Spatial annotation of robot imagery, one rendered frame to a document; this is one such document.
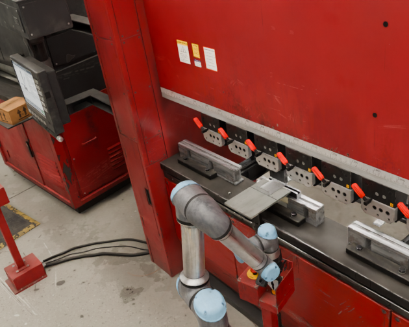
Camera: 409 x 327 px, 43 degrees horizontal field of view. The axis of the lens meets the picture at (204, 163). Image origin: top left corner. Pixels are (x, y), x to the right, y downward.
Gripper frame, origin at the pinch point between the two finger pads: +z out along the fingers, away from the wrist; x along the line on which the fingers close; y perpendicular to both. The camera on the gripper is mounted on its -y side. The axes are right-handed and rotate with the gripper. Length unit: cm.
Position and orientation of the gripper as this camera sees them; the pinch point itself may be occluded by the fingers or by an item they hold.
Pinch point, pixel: (274, 289)
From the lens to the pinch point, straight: 237.5
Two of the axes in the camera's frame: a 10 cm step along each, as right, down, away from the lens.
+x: -8.0, -2.0, 5.6
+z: 1.9, 8.0, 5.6
